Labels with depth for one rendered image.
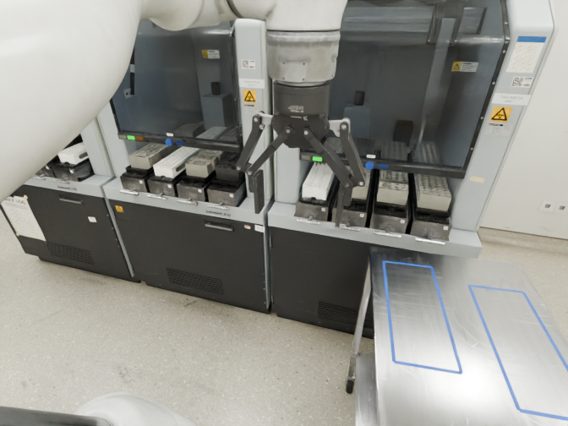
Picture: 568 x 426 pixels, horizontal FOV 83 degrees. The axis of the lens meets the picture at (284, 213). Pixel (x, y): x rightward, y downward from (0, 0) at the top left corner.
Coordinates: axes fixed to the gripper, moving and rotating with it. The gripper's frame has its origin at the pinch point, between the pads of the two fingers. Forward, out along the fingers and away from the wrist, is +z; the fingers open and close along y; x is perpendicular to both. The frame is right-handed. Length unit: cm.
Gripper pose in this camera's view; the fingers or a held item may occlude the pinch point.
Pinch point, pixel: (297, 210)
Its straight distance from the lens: 53.5
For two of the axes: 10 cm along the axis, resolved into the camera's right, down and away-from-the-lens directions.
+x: 2.8, -5.2, 8.1
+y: 9.6, 1.5, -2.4
